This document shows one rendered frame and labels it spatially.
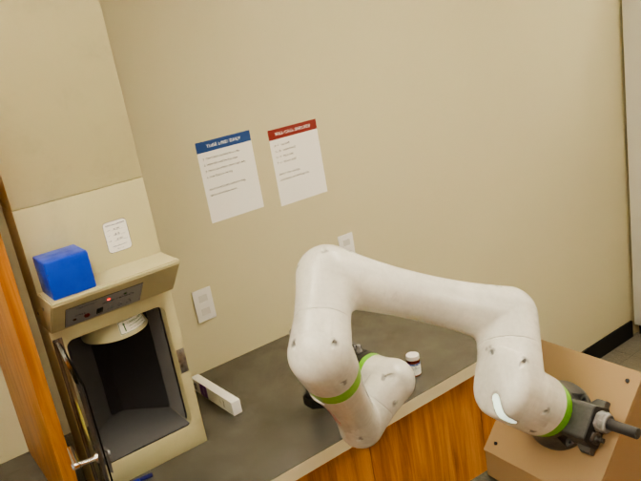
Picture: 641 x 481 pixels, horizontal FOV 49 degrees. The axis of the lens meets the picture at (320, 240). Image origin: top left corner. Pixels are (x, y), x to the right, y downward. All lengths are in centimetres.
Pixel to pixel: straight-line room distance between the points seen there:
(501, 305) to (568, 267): 236
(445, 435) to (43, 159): 141
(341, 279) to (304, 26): 142
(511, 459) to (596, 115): 250
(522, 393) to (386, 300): 31
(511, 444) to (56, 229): 116
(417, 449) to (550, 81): 200
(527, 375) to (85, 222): 107
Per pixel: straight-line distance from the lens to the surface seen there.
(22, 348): 171
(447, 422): 227
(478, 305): 146
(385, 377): 169
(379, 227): 282
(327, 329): 128
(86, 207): 178
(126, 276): 173
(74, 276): 168
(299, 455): 192
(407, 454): 219
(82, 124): 177
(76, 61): 177
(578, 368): 165
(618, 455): 159
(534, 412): 146
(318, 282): 132
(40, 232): 176
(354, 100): 270
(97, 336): 190
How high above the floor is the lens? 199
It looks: 17 degrees down
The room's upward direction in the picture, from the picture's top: 10 degrees counter-clockwise
